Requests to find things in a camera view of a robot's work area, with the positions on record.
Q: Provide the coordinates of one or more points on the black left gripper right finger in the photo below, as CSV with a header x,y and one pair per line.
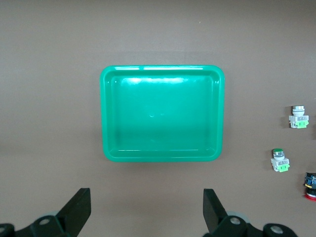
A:
x,y
214,212

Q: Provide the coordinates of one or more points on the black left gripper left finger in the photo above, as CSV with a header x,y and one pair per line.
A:
x,y
74,212

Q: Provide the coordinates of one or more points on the green push button switch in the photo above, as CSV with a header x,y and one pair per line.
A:
x,y
279,161
297,118

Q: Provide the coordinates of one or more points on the red mushroom push button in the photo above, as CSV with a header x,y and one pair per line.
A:
x,y
311,185

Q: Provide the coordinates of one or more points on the green plastic tray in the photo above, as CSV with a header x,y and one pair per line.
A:
x,y
160,116

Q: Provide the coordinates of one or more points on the brown table cover sheet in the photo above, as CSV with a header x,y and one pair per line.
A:
x,y
49,98

